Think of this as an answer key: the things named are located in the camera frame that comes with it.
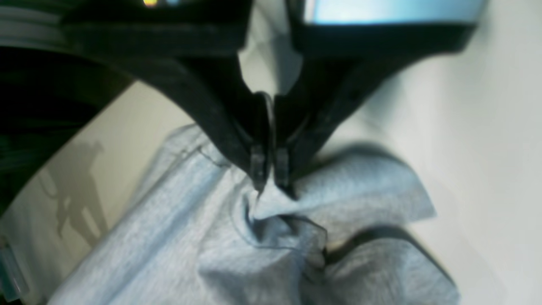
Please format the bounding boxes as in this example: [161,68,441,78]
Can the grey t-shirt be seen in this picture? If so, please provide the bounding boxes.
[49,124,460,305]

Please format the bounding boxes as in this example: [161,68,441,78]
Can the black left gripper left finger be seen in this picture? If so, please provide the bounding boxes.
[64,18,270,191]

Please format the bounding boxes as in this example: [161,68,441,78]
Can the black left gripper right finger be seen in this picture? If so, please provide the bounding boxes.
[273,21,477,194]

